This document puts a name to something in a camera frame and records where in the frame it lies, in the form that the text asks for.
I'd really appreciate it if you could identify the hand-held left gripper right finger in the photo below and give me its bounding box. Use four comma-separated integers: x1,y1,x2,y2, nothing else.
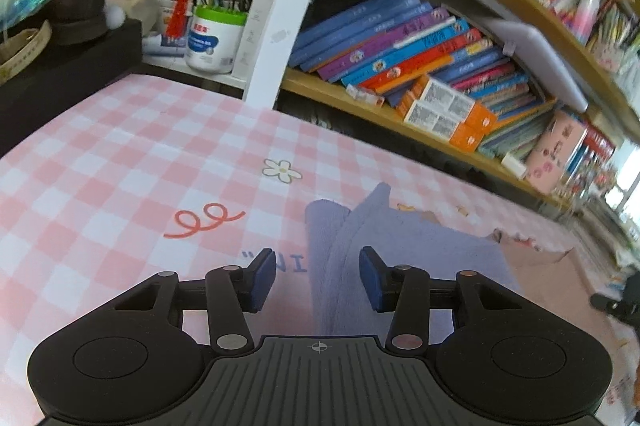
360,246,521,352

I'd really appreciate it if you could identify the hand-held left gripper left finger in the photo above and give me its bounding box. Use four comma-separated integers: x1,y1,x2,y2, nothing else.
113,248,277,352

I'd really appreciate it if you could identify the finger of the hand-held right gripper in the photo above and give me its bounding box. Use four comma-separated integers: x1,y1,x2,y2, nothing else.
590,273,640,332

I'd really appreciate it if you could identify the purple and brown knitted sweater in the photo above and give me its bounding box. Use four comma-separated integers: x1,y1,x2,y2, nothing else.
305,182,616,347

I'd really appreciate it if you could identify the pink sticker tumbler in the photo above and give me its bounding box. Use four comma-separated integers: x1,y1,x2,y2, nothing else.
525,111,587,195

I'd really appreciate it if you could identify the orange and white carton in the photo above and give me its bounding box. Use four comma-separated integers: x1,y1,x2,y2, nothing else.
410,76,499,135
402,98,486,152

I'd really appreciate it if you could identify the white charger plug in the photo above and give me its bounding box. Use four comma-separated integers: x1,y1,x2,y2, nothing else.
500,152,529,180

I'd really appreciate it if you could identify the small white and red box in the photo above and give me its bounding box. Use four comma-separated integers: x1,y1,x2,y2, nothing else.
347,86,386,107

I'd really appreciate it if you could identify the row of blue leaning books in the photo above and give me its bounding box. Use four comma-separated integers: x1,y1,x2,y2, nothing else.
287,0,557,160

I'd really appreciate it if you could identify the white jar with green lid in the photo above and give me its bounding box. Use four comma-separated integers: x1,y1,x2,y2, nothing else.
186,5,249,75

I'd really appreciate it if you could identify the tall white carton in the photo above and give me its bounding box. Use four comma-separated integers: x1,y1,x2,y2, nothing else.
235,0,275,80

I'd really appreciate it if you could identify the white flat lamp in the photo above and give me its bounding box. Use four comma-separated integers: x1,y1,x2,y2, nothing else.
475,16,590,113

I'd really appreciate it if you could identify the black box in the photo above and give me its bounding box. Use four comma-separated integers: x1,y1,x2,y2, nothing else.
0,18,144,157

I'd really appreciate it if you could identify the pink gradient bottle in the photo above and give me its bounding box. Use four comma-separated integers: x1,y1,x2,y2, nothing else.
570,0,604,47

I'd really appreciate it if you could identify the beige canvas pouch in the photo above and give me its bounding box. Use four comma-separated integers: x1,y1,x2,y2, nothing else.
107,0,159,35

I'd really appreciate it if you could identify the white pompom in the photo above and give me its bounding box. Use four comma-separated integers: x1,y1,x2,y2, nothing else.
102,4,126,29

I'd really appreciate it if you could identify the brown hat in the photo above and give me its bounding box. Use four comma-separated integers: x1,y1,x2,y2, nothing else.
47,0,114,46

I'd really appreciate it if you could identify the beige wrist watch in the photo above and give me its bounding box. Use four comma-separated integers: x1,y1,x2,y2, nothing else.
0,20,54,86

